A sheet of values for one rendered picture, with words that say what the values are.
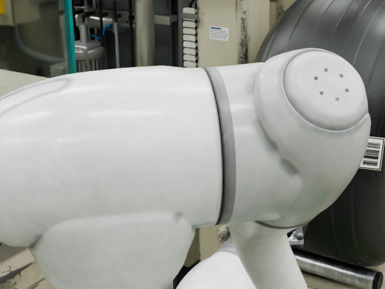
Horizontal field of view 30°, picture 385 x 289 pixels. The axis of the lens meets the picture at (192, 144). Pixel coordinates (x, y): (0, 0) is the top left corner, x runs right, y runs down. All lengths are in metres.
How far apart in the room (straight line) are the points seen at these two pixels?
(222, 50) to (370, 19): 0.38
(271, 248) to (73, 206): 0.32
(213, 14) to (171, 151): 1.14
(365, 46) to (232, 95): 0.85
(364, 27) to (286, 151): 0.89
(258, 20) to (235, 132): 1.15
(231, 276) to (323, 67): 0.61
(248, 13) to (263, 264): 0.90
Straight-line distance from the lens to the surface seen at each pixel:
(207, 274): 1.09
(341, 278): 1.61
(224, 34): 1.64
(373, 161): 1.34
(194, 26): 1.70
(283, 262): 0.84
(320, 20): 1.45
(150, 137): 0.52
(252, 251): 0.80
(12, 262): 1.70
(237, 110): 0.54
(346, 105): 0.54
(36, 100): 0.55
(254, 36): 1.66
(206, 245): 1.86
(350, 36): 1.40
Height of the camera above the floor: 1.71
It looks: 20 degrees down
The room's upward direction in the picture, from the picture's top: 1 degrees counter-clockwise
